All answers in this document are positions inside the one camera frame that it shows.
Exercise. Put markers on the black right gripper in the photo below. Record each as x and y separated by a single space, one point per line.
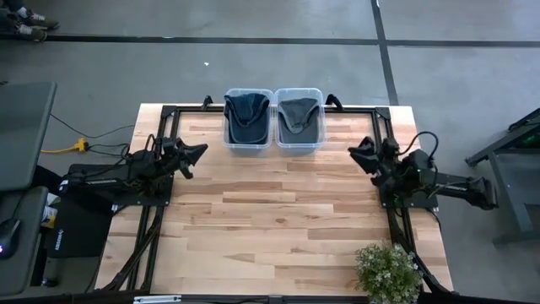
386 166

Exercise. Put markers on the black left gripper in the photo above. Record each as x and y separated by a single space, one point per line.
173 154

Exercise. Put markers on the very dark navy cap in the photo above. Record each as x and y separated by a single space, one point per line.
246 107

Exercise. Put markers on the grey-blue cap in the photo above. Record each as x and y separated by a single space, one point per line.
297 110

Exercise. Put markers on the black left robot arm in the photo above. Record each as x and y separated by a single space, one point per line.
109 179

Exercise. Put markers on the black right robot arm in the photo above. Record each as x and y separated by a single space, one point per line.
455 188

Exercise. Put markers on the clear plastic container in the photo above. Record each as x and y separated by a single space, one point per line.
248 148
299 148

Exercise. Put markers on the green plant with white flowers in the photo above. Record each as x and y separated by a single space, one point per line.
388 274

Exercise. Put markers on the black bag with white print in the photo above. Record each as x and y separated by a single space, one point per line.
80 232

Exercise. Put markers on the dark grey side table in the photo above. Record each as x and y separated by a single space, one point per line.
506 169

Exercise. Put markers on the black diagonal bar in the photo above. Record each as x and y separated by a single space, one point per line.
46 177

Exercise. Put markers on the yellow white small box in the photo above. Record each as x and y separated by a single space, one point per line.
50 213

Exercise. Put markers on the dark grey desk panel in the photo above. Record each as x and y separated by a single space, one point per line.
23 131
31 262

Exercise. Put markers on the black computer mouse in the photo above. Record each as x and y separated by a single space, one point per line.
8 238

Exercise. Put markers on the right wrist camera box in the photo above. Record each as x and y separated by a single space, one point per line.
390 145

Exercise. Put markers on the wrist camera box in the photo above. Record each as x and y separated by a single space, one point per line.
169 143
390 145

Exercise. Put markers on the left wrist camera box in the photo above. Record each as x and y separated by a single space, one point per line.
169 143

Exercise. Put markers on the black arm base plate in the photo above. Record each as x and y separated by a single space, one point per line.
162 196
426 203

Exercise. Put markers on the black aluminium table frame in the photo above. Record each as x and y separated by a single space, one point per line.
171 122

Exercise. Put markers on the black frame clamp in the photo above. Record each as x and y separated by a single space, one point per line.
335 100
206 101

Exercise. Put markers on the silver metal bracket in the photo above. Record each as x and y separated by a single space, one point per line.
156 299

